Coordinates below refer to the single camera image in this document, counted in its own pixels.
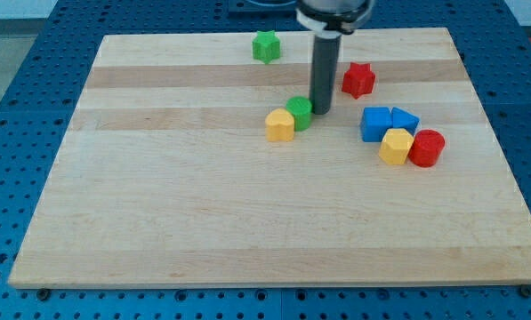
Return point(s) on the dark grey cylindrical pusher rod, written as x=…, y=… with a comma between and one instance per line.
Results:
x=325, y=56

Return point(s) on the yellow heart block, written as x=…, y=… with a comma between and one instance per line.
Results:
x=279, y=125

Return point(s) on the red star block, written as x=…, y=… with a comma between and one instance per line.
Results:
x=358, y=80

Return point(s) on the green star block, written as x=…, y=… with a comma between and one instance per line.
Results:
x=266, y=46

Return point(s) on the green cylinder block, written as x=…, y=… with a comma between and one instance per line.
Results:
x=300, y=108

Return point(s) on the blue cube block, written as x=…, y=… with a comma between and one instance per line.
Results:
x=375, y=122

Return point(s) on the blue triangle block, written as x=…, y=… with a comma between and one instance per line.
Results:
x=402, y=119

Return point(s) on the yellow hexagon block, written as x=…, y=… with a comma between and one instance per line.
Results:
x=395, y=146

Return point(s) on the red cylinder block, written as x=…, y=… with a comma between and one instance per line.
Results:
x=427, y=148

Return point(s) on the wooden board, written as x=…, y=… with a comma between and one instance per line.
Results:
x=165, y=179

